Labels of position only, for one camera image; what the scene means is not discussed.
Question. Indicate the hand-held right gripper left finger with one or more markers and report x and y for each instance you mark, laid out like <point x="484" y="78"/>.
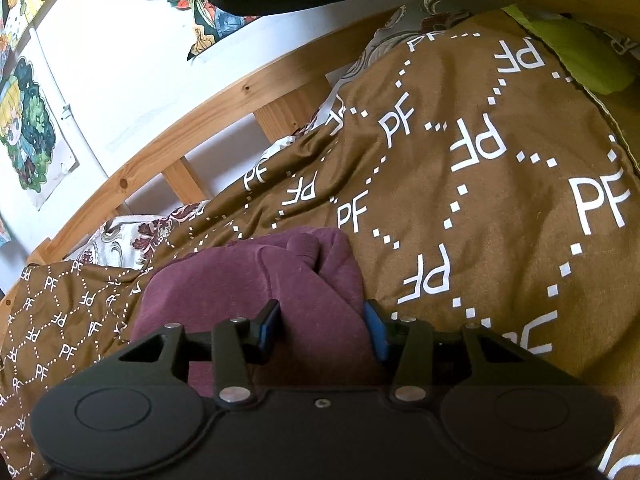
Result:
<point x="267" y="331"/>

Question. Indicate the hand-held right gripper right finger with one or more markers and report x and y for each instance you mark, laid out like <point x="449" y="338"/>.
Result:
<point x="375" y="331"/>

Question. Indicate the maroon small garment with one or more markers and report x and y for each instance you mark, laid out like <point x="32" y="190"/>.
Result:
<point x="225" y="285"/>

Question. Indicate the brown printed blanket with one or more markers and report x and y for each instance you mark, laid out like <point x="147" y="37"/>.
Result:
<point x="450" y="185"/>

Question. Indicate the lime green cloth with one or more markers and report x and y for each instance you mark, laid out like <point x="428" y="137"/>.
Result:
<point x="575" y="55"/>

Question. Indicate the green cartoon figure wall poster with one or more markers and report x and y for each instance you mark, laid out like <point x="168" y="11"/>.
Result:
<point x="30" y="130"/>

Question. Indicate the colourful cartoon wall poster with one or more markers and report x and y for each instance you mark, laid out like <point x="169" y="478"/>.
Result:
<point x="210" y="15"/>

